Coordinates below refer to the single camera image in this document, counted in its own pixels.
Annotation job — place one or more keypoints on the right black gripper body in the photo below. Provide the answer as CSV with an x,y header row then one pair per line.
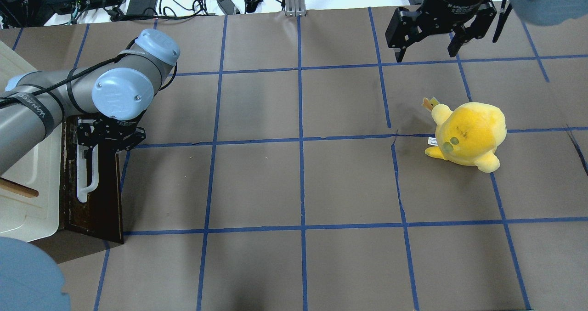
x,y
452,1

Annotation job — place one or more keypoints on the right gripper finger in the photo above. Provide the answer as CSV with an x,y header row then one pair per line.
x,y
477,29
403,31

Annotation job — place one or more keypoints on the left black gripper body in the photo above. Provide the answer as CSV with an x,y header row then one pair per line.
x,y
113,134

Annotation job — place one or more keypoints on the white drawer handle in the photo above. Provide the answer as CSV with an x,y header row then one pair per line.
x,y
87,176

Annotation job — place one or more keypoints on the dark wooden drawer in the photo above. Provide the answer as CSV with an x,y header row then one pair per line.
x,y
101,216

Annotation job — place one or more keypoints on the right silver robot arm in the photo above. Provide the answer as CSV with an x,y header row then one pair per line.
x,y
471,19

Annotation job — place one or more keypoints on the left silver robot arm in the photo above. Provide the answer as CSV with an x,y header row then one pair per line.
x,y
121,88

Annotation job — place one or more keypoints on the cream plastic storage box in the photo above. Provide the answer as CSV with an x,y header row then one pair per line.
x,y
30,177

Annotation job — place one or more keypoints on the yellow plush dinosaur toy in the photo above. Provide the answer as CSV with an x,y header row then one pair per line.
x,y
468,135

